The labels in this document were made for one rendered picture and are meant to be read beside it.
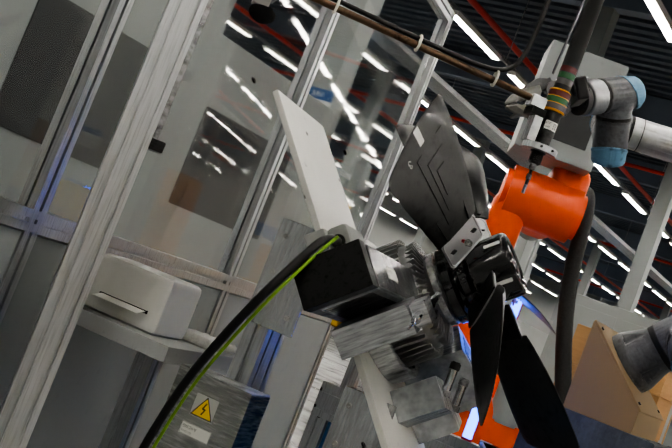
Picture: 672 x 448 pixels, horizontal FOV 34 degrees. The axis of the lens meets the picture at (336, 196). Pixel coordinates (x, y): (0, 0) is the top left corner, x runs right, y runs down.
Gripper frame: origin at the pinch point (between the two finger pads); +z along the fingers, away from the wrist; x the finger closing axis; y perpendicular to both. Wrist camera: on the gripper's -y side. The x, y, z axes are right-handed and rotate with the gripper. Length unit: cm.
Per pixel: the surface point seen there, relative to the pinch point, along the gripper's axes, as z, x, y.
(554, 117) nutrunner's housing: -1.5, -5.5, -9.3
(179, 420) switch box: 73, -46, 19
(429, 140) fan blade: 35.1, -8.8, -19.7
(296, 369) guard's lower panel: -8, -46, 138
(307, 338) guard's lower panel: -12, -38, 135
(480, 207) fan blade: 12.9, -19.3, 0.5
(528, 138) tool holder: 4.0, -8.5, -7.1
